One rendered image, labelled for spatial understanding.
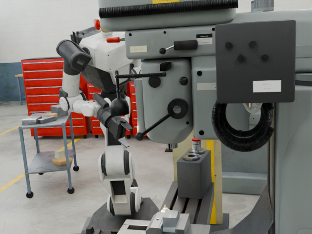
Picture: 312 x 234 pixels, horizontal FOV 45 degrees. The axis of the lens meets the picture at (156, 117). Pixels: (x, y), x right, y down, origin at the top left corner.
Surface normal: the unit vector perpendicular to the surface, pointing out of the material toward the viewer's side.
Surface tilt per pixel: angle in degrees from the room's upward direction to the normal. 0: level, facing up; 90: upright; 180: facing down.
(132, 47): 90
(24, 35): 90
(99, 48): 81
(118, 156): 63
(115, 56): 104
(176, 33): 90
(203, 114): 90
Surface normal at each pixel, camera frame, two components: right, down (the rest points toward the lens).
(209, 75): -0.22, 0.22
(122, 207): 0.00, 0.52
